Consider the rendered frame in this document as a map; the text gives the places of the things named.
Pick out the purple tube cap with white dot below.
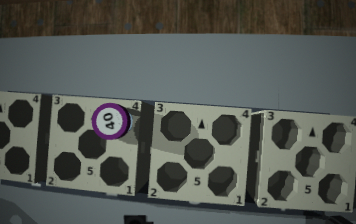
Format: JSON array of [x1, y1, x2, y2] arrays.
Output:
[[92, 103, 133, 140]]

